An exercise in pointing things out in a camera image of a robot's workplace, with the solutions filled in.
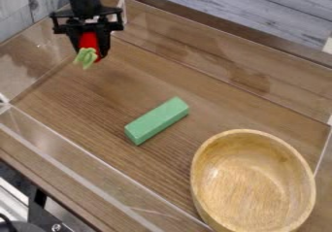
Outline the wooden bowl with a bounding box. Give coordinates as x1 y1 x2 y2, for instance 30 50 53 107
190 129 316 232

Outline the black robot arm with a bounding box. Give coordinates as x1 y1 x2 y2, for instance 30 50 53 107
49 0 124 62

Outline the black cable lower left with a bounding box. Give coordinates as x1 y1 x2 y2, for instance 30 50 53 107
0 211 18 232

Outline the black table leg bracket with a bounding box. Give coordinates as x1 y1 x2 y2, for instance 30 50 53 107
26 189 73 232

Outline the clear acrylic table enclosure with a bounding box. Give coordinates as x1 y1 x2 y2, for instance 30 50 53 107
0 0 332 232

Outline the red plush strawberry toy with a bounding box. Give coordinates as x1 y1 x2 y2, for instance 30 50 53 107
73 32 101 70

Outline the green rectangular block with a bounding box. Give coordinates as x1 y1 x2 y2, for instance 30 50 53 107
124 97 189 146

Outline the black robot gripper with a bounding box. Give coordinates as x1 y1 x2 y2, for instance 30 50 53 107
49 0 124 58

